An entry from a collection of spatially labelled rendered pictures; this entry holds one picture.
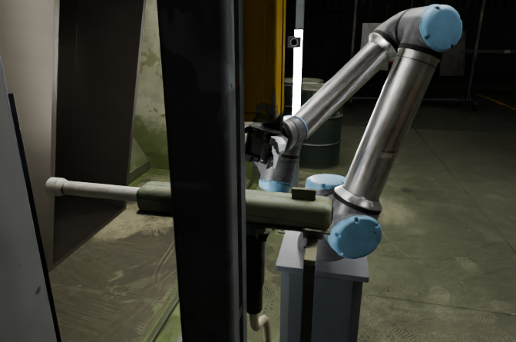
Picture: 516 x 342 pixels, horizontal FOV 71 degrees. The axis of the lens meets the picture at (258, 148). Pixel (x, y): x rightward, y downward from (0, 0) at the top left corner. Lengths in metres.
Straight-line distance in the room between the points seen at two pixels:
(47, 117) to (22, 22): 0.32
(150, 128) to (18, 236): 3.05
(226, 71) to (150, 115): 3.50
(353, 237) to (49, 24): 1.16
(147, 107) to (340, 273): 2.91
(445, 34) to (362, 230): 0.56
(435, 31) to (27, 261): 1.07
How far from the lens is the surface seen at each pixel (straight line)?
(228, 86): 0.30
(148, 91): 3.76
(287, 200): 0.54
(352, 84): 1.14
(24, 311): 0.93
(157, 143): 3.84
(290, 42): 2.41
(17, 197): 0.84
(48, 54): 1.42
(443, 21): 1.08
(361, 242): 1.11
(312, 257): 0.51
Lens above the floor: 1.37
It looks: 17 degrees down
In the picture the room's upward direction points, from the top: straight up
